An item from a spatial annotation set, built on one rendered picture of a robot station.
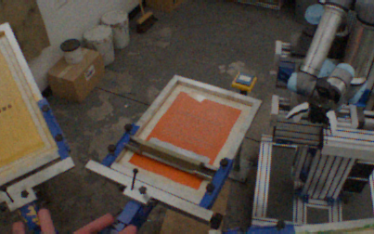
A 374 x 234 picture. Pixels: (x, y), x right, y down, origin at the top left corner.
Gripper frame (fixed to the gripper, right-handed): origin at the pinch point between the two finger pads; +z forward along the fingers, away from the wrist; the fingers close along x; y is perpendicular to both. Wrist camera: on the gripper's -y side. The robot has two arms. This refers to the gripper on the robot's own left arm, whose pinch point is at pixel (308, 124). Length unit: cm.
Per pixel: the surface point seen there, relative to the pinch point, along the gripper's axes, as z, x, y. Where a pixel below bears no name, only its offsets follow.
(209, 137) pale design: -30, 66, 64
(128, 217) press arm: 35, 64, 55
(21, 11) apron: -54, 274, 29
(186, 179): -1, 60, 65
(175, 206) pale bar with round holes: 18, 50, 57
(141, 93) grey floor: -109, 213, 140
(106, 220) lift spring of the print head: 43, 68, 50
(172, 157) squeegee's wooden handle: -3, 69, 55
